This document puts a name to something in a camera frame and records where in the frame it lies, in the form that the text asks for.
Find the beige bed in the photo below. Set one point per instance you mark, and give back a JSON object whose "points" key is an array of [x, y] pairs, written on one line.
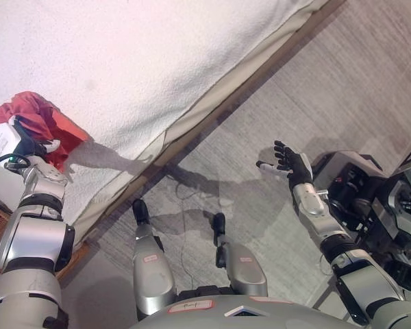
{"points": [[192, 118]]}

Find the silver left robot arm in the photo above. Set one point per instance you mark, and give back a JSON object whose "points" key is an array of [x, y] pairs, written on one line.
{"points": [[31, 240]]}

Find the grey woven rug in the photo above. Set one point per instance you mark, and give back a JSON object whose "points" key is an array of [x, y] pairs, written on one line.
{"points": [[294, 85]]}

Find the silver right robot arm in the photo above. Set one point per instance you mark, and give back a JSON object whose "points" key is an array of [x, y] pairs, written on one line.
{"points": [[308, 202]]}

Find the silver left robot leg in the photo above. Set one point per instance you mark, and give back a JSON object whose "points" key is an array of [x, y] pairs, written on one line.
{"points": [[150, 274]]}

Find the silver robot torso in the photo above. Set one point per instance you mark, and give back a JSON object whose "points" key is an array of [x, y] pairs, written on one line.
{"points": [[209, 315]]}

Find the silver right robot leg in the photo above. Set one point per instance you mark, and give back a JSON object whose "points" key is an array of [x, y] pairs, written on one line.
{"points": [[246, 267]]}

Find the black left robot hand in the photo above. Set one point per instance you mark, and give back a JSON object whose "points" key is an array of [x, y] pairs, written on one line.
{"points": [[5, 140]]}

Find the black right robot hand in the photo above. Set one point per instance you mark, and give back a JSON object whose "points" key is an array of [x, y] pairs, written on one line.
{"points": [[298, 168]]}

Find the red cloth garment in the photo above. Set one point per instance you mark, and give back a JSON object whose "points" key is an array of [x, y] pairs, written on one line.
{"points": [[65, 127]]}

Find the white towel-covered bed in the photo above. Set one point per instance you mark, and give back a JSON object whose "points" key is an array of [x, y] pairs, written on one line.
{"points": [[123, 68]]}

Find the brown wooden bed frame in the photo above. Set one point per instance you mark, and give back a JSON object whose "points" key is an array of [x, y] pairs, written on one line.
{"points": [[192, 131]]}

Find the silver black robot body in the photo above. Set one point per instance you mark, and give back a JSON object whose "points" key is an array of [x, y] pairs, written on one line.
{"points": [[400, 212]]}

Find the silver robot leg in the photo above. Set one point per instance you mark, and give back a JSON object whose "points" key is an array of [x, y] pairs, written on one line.
{"points": [[150, 274], [246, 267]]}

